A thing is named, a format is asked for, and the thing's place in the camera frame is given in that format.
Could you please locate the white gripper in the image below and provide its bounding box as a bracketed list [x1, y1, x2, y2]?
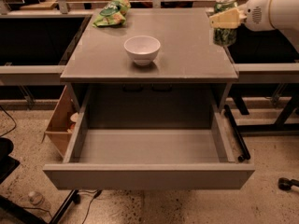
[209, 0, 274, 32]

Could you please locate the green soda can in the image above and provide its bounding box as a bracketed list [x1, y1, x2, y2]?
[213, 0, 237, 47]

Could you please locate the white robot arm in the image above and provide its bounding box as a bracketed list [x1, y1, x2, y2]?
[209, 0, 299, 47]

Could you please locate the grey open top drawer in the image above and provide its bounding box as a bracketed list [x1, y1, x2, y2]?
[42, 87, 256, 191]

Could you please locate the grey cabinet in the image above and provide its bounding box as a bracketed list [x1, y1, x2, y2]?
[61, 8, 238, 129]

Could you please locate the white bowl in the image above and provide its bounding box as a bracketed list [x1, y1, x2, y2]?
[124, 35, 161, 66]

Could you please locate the green chip bag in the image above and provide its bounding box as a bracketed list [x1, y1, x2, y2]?
[93, 0, 131, 27]

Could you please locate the black caster wheel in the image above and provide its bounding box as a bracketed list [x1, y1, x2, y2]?
[278, 177, 299, 190]

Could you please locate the cardboard box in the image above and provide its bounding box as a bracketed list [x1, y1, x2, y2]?
[45, 88, 77, 157]

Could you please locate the clear plastic bottle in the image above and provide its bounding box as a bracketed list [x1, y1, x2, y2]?
[21, 191, 51, 212]

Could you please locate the black chair base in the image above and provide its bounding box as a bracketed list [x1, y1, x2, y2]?
[0, 137, 80, 224]

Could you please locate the black drawer rail bar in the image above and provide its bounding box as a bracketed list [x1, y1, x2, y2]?
[224, 105, 251, 162]

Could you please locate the black cable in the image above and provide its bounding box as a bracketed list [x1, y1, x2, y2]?
[80, 189, 104, 224]

